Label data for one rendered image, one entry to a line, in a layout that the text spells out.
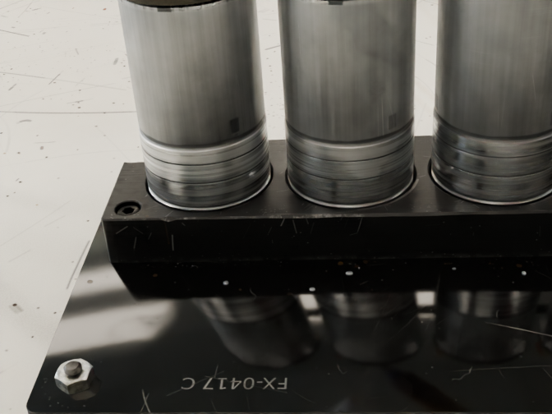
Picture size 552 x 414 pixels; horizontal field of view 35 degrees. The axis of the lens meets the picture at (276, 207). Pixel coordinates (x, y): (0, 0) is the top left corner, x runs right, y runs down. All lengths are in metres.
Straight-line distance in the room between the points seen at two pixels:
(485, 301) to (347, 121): 0.04
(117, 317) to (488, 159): 0.07
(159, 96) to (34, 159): 0.09
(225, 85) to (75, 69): 0.14
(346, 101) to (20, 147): 0.12
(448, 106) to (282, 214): 0.04
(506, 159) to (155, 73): 0.06
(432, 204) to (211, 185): 0.04
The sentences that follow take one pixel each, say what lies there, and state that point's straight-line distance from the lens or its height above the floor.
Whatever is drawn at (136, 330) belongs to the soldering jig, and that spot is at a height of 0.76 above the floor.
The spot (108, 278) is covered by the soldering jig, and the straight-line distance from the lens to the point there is 0.17.
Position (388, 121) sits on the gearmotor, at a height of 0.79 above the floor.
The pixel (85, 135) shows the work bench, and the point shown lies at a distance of 0.24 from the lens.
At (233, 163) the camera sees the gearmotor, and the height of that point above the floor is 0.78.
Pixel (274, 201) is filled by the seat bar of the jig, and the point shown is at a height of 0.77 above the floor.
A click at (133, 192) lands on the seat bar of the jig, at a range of 0.17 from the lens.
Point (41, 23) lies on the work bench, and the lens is 0.33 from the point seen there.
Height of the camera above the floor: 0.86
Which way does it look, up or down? 33 degrees down
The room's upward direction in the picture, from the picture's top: 4 degrees counter-clockwise
